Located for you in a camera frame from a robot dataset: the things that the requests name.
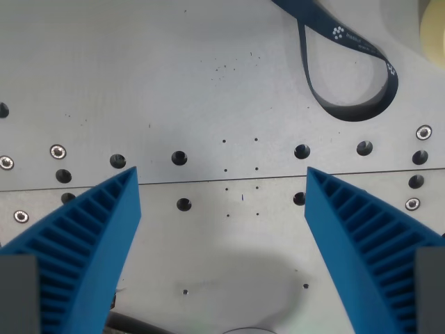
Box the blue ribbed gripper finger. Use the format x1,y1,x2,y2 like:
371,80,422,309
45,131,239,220
304,166,445,334
0,166,143,334

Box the cream tape roll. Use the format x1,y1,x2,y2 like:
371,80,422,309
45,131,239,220
419,0,445,67

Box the dark blue printed lanyard strap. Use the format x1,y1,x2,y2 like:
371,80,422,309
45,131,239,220
270,0,399,122

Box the grey round disc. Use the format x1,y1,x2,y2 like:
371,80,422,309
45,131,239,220
225,326,276,334

